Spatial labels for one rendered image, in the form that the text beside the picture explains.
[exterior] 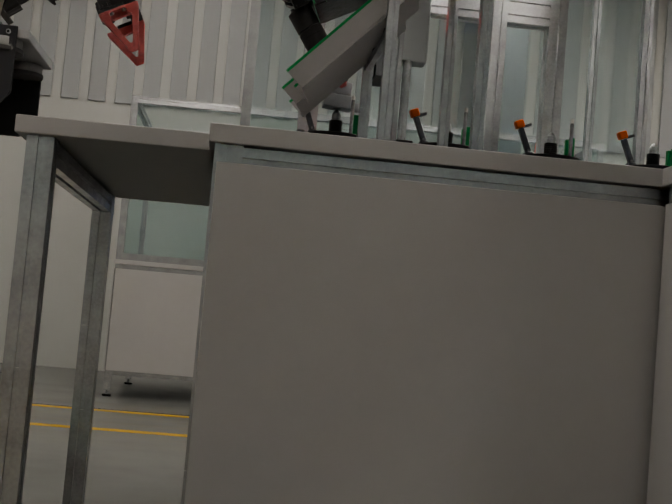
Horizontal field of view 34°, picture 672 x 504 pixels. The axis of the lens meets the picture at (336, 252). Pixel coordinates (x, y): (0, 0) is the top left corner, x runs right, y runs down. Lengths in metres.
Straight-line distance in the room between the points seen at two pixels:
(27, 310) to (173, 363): 5.56
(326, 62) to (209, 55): 8.67
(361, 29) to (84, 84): 8.77
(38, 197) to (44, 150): 0.08
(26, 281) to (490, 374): 0.76
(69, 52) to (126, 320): 4.01
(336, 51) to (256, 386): 0.66
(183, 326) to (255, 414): 5.68
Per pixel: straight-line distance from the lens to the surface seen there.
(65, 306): 10.54
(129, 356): 7.42
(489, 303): 1.77
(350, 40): 2.05
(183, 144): 1.84
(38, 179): 1.88
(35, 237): 1.86
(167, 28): 10.80
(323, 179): 1.74
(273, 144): 1.74
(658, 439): 1.81
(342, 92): 2.51
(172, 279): 7.40
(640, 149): 3.57
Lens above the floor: 0.55
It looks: 4 degrees up
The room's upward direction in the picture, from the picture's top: 5 degrees clockwise
